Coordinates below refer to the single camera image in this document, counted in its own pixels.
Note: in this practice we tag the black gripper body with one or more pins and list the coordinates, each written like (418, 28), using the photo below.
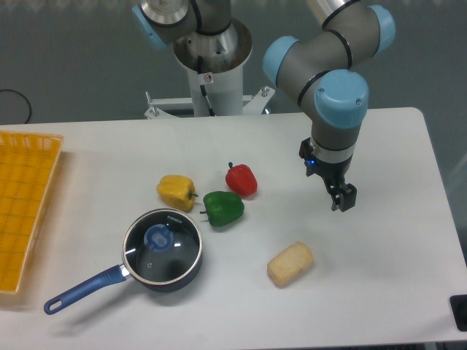
(331, 166)

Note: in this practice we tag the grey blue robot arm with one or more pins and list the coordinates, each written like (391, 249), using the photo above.
(317, 75)

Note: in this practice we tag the glass lid with blue knob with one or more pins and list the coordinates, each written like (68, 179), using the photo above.
(163, 249)

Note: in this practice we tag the beige bread loaf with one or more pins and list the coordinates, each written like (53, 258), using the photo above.
(289, 263)

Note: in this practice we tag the red bell pepper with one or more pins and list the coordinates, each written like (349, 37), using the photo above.
(241, 180)

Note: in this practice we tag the green bell pepper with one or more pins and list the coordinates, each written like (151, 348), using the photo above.
(222, 208)

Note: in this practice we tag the black device at table edge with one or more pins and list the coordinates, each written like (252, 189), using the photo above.
(458, 305)

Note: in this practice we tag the yellow bell pepper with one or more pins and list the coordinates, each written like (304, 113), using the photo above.
(177, 191)

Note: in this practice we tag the yellow plastic basket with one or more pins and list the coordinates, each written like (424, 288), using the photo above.
(28, 162)

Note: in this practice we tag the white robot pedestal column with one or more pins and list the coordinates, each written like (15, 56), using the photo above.
(214, 66)

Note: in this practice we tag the blue saucepan with handle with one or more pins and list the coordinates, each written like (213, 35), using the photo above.
(114, 275)

